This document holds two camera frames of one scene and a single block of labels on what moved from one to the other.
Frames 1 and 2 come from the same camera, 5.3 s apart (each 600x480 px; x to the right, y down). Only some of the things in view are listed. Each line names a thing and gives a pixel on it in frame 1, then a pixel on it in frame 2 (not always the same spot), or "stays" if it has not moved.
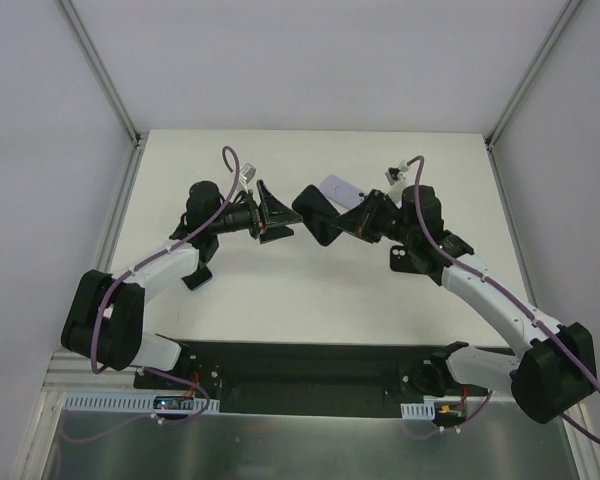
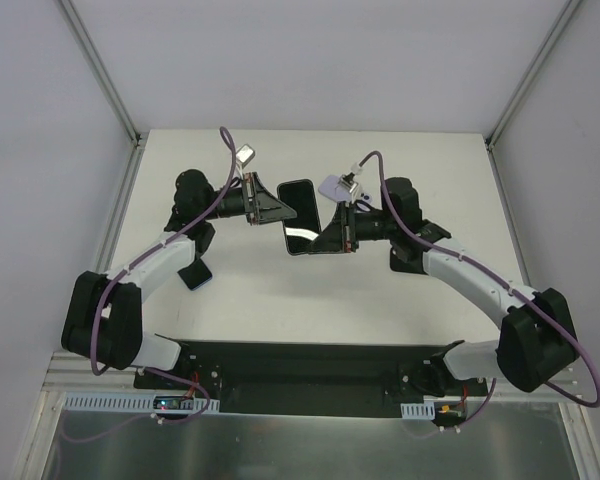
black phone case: x=402 y=259 stays
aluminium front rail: x=70 y=371 stays
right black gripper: x=368 y=215 -> x=349 y=227
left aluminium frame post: x=100 y=68 stays
